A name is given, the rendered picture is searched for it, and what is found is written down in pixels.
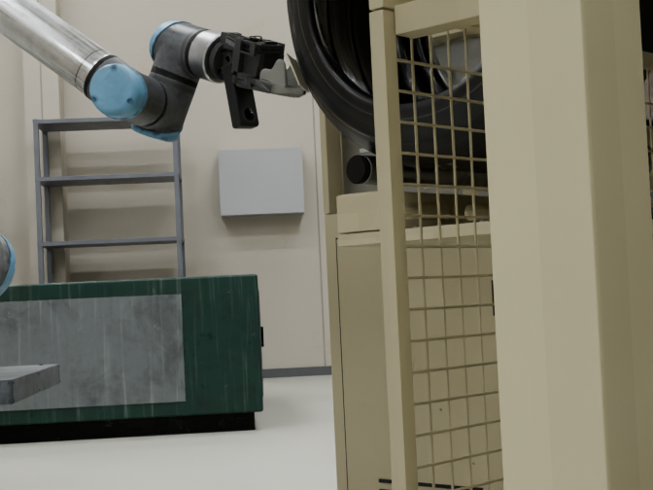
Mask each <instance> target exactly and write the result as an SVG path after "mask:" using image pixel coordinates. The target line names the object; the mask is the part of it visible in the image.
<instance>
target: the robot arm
mask: <svg viewBox="0 0 653 490"><path fill-rule="evenodd" d="M0 33H1V34H2V35H4V36H5V37H6V38H8V39H9V40H11V41H12V42H13V43H15V44H16V45H17V46H19V47H20V48H22V49H23V50H24V51H26V52H27V53H29V54H30V55H32V56H33V57H34V58H36V59H37V60H38V61H40V62H41V63H43V64H44V65H45V66H47V67H48V68H49V69H51V70H52V71H53V72H54V73H55V74H57V75H58V76H60V77H61V78H62V79H64V80H65V81H66V82H68V83H69V84H71V85H72V86H73V87H75V88H76V89H78V90H79V91H81V92H82V93H83V94H84V95H85V97H87V98H88V99H89V100H91V101H92V103H93V104H94V106H95V107H96V108H97V109H98V110H99V111H100V112H101V113H102V114H104V115H105V116H107V117H109V118H112V119H115V120H122V121H125V122H128V123H131V128H132V130H134V131H136V132H138V133H140V134H143V135H145V136H148V137H151V138H154V139H157V140H162V141H165V142H175V141H176V140H177V139H178V137H179V135H180V133H181V131H182V130H183V128H184V127H183V125H184V122H185V119H186V116H187V114H188V111H189V106H190V103H191V101H192V99H193V96H194V93H195V91H196V88H197V85H198V83H199V80H200V79H203V80H206V81H209V82H212V83H215V84H223V83H224V85H225V90H226V96H227V102H228V107H229V113H230V117H231V123H232V127H233V128H235V129H252V128H255V127H257V126H258V125H259V122H258V112H257V107H256V101H255V97H254V90H256V91H261V92H265V93H271V94H276V95H281V96H286V97H292V98H296V97H297V98H299V97H301V96H303V95H306V90H304V89H303V88H302V87H300V86H299V85H298V83H297V80H296V78H295V76H294V73H293V71H292V68H291V66H289V68H288V69H287V67H286V63H285V61H284V57H285V56H284V51H285V44H283V43H279V42H276V41H272V40H268V39H262V37H261V36H258V35H256V36H250V38H249V37H246V36H242V33H238V32H218V31H215V30H211V29H207V28H204V27H200V26H197V25H193V24H191V23H190V22H187V21H177V20H170V21H166V22H165V23H163V24H162V25H160V26H159V27H158V28H157V29H156V30H155V32H154V34H153V35H152V38H151V41H150V55H151V58H152V60H153V62H154V63H153V67H152V69H151V72H150V75H149V76H147V75H145V74H142V73H140V72H139V71H137V70H136V69H134V68H133V67H131V66H130V65H129V64H127V63H126V62H124V61H123V60H121V59H120V58H118V57H117V56H116V55H114V54H111V53H109V52H107V51H106V50H104V49H103V48H101V47H100V46H99V45H97V44H96V43H94V42H93V41H91V40H90V39H89V38H88V37H87V36H85V35H84V34H82V33H81V32H80V31H78V30H77V29H75V28H74V27H73V26H71V25H70V24H68V23H67V22H65V21H64V20H63V19H61V18H60V17H58V16H56V15H55V14H54V13H52V12H51V11H49V10H48V9H47V8H45V7H44V6H42V5H41V4H39V3H38V2H37V1H35V0H0ZM257 37H260V38H257ZM15 263H16V256H15V252H14V249H13V247H12V245H11V243H10V242H9V241H8V240H7V239H6V238H5V237H4V236H3V235H2V234H0V296H1V295H2V294H3V293H4V292H5V291H6V290H7V288H8V287H9V285H10V284H11V282H12V280H13V277H14V274H15V270H16V269H15Z"/></svg>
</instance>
